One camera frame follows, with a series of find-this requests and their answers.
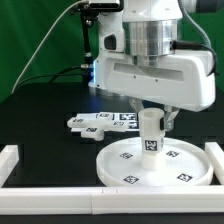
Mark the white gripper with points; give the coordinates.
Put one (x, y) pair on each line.
(180, 80)

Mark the white round table top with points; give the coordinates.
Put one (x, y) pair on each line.
(123, 163)

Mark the white cross table base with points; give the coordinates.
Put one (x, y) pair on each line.
(95, 133)

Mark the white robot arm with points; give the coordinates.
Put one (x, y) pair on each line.
(142, 56)

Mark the white marker sheet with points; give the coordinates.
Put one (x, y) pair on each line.
(128, 119)

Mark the white right fence bar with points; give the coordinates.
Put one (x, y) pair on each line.
(216, 157)

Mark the white fence bar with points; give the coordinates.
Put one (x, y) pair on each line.
(9, 157)
(111, 200)
(216, 157)

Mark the white front fence bar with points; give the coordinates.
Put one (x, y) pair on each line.
(111, 200)

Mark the white left fence bar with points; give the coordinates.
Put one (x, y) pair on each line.
(9, 157)

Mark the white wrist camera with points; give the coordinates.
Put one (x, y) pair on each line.
(115, 42)

